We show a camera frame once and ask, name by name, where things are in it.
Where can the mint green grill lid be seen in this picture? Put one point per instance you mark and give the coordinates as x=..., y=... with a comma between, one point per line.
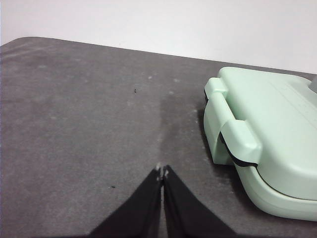
x=272, y=124

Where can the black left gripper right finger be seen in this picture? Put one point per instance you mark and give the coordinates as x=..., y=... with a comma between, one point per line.
x=188, y=213

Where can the mint green breakfast maker base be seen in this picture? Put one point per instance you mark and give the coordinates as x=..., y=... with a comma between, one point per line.
x=272, y=205

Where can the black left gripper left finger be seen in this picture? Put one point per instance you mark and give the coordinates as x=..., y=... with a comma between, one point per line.
x=138, y=213

